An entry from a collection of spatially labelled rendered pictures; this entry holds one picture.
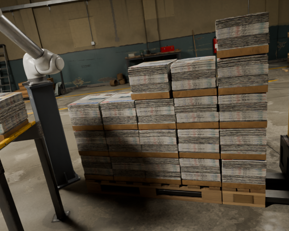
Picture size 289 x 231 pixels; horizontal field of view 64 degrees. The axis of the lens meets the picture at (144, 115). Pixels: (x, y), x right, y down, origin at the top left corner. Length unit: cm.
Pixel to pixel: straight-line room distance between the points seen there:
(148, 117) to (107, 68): 687
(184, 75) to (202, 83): 12
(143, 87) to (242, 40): 69
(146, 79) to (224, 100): 54
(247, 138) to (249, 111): 18
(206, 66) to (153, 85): 37
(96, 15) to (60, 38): 145
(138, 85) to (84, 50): 701
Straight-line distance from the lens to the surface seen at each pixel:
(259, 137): 168
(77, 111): 194
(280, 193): 200
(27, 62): 224
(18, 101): 164
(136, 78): 165
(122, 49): 839
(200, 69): 155
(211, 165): 177
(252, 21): 155
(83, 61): 862
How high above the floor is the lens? 120
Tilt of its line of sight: 17 degrees down
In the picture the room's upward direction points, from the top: 8 degrees counter-clockwise
